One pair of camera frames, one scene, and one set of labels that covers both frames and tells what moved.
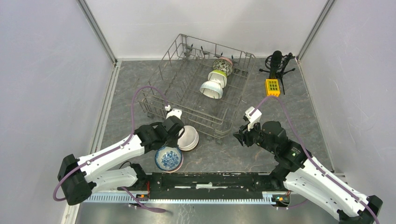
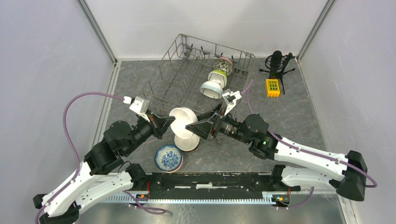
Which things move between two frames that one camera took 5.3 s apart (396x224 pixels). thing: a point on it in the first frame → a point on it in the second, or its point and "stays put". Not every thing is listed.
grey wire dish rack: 207,80 stays put
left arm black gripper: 174,143 → 162,124
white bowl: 212,88 stays put
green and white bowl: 219,75 stays put
